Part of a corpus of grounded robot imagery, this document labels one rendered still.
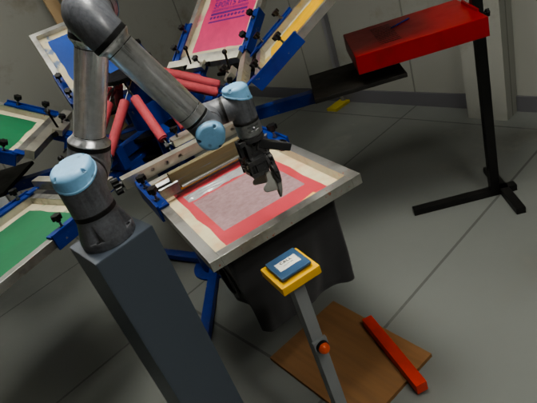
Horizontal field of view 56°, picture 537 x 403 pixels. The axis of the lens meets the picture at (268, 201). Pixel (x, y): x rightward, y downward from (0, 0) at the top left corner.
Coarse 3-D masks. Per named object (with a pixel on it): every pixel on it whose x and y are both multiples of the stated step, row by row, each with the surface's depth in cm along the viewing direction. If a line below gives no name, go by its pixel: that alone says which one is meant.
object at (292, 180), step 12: (228, 168) 213; (288, 168) 195; (240, 180) 200; (252, 180) 196; (288, 180) 187; (300, 180) 184; (312, 180) 182; (252, 192) 188; (264, 192) 185; (276, 192) 182; (288, 192) 180; (300, 192) 177; (264, 204) 178; (276, 204) 175; (288, 204) 173
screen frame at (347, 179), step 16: (304, 160) 193; (320, 160) 185; (160, 176) 219; (336, 176) 176; (352, 176) 168; (320, 192) 166; (336, 192) 166; (304, 208) 162; (176, 224) 178; (272, 224) 159; (288, 224) 161; (192, 240) 166; (240, 240) 157; (256, 240) 157; (208, 256) 155; (224, 256) 153; (240, 256) 156
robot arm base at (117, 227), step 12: (96, 216) 130; (108, 216) 132; (120, 216) 134; (84, 228) 131; (96, 228) 131; (108, 228) 132; (120, 228) 133; (132, 228) 137; (84, 240) 133; (96, 240) 133; (108, 240) 132; (120, 240) 133; (96, 252) 133
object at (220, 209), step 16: (192, 192) 204; (208, 192) 199; (224, 192) 195; (240, 192) 191; (192, 208) 192; (208, 208) 188; (224, 208) 184; (240, 208) 181; (256, 208) 177; (208, 224) 178; (224, 224) 175; (240, 224) 172; (256, 224) 169; (224, 240) 166
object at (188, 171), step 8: (224, 144) 208; (232, 144) 208; (208, 152) 206; (216, 152) 206; (224, 152) 208; (232, 152) 209; (192, 160) 204; (200, 160) 204; (208, 160) 205; (216, 160) 207; (224, 160) 209; (176, 168) 202; (184, 168) 202; (192, 168) 203; (200, 168) 205; (208, 168) 207; (168, 176) 202; (176, 176) 201; (184, 176) 203; (192, 176) 204
